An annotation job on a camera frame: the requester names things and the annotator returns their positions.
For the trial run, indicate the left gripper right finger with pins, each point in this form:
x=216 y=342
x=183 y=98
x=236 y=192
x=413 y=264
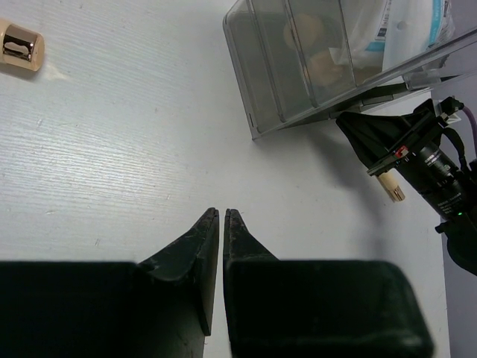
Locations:
x=316 y=308

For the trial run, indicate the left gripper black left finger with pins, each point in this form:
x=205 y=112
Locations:
x=160 y=307

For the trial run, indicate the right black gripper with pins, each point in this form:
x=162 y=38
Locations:
x=431 y=157

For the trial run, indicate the beige rose-gold lipstick pen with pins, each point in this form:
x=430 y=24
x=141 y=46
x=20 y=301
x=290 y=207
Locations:
x=391 y=186

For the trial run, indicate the beige makeup sponge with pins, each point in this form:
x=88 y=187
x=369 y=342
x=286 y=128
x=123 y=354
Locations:
x=321 y=70
x=309 y=30

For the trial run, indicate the clear acrylic organizer box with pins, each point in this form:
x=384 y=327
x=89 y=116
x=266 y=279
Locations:
x=298 y=62

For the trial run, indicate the beige makeup tube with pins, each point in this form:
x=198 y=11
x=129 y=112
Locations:
x=21 y=47

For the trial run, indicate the white blue sachet packet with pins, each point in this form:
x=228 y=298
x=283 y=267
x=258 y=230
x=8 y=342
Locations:
x=366 y=24

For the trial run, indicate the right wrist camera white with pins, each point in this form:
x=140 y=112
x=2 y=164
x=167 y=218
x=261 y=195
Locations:
x=448 y=110

